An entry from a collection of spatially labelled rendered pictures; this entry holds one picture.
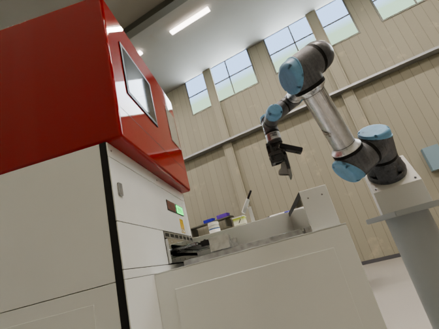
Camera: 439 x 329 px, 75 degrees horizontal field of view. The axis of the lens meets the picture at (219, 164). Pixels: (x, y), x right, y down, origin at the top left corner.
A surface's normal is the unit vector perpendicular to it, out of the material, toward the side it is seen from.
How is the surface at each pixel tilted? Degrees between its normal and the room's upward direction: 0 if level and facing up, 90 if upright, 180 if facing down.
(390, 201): 90
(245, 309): 90
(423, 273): 90
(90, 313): 90
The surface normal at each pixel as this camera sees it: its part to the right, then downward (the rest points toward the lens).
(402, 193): -0.43, -0.19
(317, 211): -0.16, -0.29
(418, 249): -0.69, -0.07
